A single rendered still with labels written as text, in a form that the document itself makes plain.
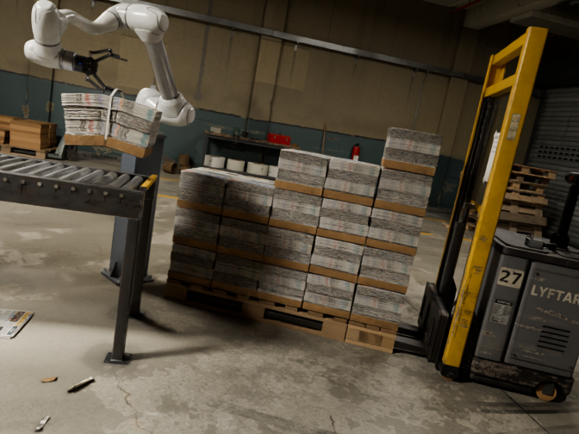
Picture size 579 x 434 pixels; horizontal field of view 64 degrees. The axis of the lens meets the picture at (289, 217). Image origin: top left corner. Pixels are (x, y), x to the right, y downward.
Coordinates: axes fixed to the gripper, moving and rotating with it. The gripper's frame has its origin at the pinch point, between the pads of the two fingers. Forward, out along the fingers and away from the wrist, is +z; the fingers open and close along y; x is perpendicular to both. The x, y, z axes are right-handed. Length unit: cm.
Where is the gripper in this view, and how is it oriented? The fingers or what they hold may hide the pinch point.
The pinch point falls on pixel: (121, 74)
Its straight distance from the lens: 239.1
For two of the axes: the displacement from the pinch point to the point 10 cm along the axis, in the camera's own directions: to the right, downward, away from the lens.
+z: 9.5, 2.1, 2.1
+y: -2.5, 9.5, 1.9
